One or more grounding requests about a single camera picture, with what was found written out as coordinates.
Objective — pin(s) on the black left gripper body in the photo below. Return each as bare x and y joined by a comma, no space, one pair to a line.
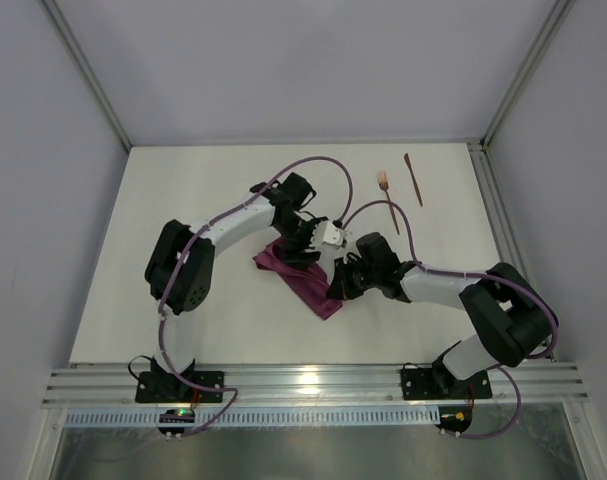
300,245

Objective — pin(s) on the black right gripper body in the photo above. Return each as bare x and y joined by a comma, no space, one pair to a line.
345,279

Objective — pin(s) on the purple satin napkin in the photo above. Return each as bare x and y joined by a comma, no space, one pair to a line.
309,283

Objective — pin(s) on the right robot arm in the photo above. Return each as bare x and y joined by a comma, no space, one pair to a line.
510,320

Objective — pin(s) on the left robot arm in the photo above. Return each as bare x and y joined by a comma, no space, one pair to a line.
180,270

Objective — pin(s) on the copper fork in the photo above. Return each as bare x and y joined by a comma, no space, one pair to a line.
383,184

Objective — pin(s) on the copper knife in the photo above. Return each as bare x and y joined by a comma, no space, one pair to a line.
415,184

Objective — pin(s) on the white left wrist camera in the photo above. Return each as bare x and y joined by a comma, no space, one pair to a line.
325,234

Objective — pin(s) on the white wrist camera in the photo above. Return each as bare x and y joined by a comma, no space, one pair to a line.
344,239
325,234

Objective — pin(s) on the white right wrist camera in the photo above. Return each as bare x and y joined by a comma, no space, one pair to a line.
344,239

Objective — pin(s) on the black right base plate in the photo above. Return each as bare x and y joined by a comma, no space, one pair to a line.
429,383

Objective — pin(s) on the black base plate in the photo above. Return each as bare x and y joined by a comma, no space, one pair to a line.
155,387
429,383

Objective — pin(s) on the aluminium right side rail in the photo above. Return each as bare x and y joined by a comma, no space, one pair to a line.
501,225

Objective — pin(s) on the aluminium rail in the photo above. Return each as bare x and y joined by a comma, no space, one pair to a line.
255,385
501,225

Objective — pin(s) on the slotted grey cable duct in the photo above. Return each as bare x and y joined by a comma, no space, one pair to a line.
270,417

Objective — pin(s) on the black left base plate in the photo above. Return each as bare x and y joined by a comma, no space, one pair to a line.
155,387

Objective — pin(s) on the aluminium front rail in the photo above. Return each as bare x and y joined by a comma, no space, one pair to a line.
255,385

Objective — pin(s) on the aluminium left corner post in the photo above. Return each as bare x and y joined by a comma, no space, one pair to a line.
81,62

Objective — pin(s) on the aluminium corner post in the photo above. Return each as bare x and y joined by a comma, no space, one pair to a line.
535,54
81,62

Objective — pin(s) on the aluminium right corner post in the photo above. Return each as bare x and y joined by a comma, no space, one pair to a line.
535,54

